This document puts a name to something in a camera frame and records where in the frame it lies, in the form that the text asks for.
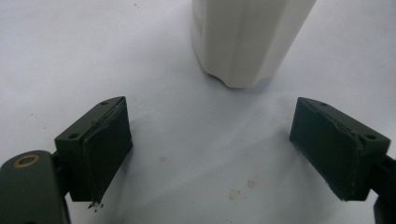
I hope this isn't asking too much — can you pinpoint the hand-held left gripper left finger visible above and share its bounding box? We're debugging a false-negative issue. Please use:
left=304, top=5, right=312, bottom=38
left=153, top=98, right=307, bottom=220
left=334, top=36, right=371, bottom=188
left=54, top=95, right=134, bottom=204

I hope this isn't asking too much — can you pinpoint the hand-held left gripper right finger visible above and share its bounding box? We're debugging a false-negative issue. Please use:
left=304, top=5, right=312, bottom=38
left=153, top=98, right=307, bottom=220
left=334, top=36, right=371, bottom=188
left=289, top=96, right=391, bottom=202

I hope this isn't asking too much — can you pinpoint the white bottle with blue pump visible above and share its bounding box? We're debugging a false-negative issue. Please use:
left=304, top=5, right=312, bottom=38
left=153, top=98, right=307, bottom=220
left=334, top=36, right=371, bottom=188
left=191, top=0, right=318, bottom=90

